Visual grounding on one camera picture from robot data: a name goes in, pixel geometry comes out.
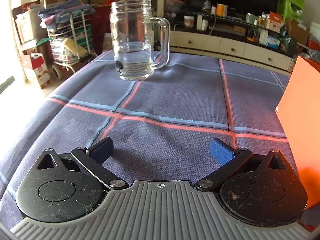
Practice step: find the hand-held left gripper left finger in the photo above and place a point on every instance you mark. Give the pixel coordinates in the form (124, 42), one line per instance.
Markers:
(100, 150)

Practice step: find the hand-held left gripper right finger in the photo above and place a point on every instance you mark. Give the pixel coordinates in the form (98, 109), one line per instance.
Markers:
(222, 152)

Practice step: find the orange cardboard box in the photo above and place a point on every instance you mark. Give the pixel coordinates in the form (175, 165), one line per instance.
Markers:
(300, 117)

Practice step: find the blue plaid tablecloth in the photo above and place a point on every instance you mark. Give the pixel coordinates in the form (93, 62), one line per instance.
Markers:
(162, 100)

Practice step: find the red and white carton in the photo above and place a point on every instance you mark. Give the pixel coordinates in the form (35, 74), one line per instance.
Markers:
(37, 67)

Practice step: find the cream television cabinet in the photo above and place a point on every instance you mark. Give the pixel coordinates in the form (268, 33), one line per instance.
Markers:
(232, 47)

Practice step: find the blue and white carton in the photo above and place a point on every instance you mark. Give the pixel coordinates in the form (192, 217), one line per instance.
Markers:
(273, 42)

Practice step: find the clear glass mug jar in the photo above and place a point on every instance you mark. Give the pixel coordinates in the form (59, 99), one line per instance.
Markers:
(130, 30)

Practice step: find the red bag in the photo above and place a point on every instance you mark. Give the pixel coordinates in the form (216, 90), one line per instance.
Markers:
(100, 25)

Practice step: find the green snack bag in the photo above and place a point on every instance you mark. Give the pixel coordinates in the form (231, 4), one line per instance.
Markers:
(287, 43)

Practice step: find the white-lidded jar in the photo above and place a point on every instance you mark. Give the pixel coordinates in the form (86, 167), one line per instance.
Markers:
(189, 22)

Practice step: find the orange and white carton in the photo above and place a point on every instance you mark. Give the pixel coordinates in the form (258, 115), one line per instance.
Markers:
(273, 22)

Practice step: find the folded clothes pile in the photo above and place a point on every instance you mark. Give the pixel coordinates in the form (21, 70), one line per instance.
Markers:
(67, 11)

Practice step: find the yellow bottle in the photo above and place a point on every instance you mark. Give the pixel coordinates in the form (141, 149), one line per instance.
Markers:
(221, 10)

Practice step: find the brown cardboard box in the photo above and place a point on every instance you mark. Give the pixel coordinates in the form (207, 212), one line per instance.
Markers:
(298, 31)

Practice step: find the large cardboard box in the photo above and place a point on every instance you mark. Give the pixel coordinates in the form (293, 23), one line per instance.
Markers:
(28, 22)

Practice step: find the pink plastic basket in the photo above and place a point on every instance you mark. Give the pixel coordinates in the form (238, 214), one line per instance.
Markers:
(174, 4)

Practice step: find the green stacking bins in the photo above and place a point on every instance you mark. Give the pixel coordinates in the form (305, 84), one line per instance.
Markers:
(285, 5)

